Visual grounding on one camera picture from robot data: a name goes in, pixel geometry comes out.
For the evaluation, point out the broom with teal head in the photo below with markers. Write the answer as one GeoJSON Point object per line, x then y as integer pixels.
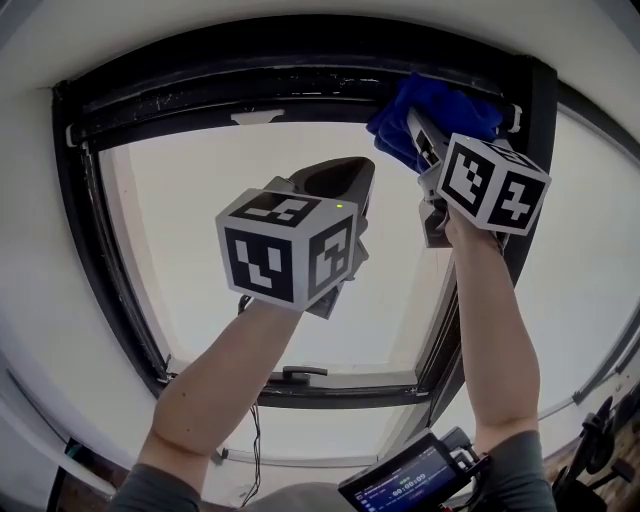
{"type": "Point", "coordinates": [73, 449]}

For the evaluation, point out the black chest monitor screen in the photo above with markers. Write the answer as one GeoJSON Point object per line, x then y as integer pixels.
{"type": "Point", "coordinates": [400, 485]}

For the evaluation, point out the black monitor mount rig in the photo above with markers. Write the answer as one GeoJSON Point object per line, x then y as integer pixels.
{"type": "Point", "coordinates": [465, 460]}

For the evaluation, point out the white roller end cap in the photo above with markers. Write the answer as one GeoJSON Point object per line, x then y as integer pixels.
{"type": "Point", "coordinates": [72, 136]}
{"type": "Point", "coordinates": [516, 119]}

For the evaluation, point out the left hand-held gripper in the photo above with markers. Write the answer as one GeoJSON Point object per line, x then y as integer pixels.
{"type": "Point", "coordinates": [280, 245]}

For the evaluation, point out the person's left forearm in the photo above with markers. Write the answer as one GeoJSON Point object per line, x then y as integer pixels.
{"type": "Point", "coordinates": [215, 390]}

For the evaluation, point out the person's grey shirt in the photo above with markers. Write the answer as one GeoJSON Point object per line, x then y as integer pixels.
{"type": "Point", "coordinates": [150, 492]}

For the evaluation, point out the person's right forearm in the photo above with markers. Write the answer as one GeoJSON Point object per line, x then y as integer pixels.
{"type": "Point", "coordinates": [495, 350]}

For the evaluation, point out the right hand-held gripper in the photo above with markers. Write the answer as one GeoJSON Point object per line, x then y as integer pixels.
{"type": "Point", "coordinates": [485, 185]}

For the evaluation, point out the blue cleaning cloth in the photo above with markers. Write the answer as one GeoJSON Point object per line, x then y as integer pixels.
{"type": "Point", "coordinates": [440, 110]}

